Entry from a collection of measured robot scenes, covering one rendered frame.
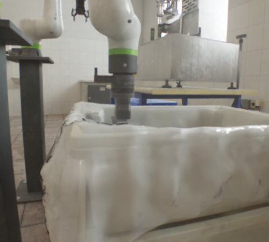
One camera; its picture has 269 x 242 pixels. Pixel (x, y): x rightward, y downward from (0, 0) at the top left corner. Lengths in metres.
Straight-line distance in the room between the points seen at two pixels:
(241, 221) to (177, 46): 0.76
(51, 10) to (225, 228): 1.28
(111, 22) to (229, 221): 0.53
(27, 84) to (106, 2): 0.97
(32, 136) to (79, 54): 3.60
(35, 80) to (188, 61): 0.93
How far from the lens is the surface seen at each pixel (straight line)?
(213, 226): 0.51
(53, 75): 4.69
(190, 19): 1.25
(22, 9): 5.00
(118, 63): 0.56
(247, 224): 0.59
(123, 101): 0.57
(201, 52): 1.08
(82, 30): 4.90
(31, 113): 1.34
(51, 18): 1.28
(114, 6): 0.45
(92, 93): 4.07
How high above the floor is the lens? 0.77
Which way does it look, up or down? 7 degrees down
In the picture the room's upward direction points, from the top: 1 degrees clockwise
